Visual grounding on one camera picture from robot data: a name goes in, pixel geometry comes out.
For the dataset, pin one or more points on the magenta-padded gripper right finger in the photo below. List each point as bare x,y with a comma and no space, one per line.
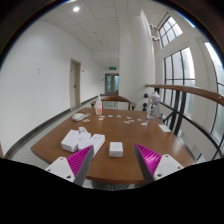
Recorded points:
166,165

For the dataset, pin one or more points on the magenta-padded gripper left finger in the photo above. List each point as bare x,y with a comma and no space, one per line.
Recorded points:
61,166

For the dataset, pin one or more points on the white charger block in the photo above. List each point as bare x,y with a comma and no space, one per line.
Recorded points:
116,149

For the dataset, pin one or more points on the white power strip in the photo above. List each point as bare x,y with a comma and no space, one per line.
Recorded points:
71,141

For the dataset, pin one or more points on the white paper card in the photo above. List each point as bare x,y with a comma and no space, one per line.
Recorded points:
165,128

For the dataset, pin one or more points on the clear plastic water bottle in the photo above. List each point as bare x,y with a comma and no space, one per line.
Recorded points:
153,106

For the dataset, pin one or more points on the spray bottle with pink label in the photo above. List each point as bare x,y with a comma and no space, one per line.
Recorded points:
98,107

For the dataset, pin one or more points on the wood-topped black metal railing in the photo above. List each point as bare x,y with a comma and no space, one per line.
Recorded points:
186,89

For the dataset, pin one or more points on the beige single door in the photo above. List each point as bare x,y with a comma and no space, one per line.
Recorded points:
74,85

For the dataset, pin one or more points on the wooden chair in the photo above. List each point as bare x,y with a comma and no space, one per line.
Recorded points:
115,98

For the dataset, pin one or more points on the tall dark-framed window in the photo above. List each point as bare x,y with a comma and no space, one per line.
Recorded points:
180,71

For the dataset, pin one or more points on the glass double door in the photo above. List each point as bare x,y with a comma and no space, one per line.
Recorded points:
111,84

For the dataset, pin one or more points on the wide curved window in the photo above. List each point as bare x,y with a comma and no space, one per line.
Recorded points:
220,80

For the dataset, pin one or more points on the green exit sign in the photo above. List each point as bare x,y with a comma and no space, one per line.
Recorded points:
112,68

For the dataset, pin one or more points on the small high window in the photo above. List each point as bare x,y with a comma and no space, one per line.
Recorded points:
170,30

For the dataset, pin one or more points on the round ceiling light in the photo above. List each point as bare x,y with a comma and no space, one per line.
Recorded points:
76,9

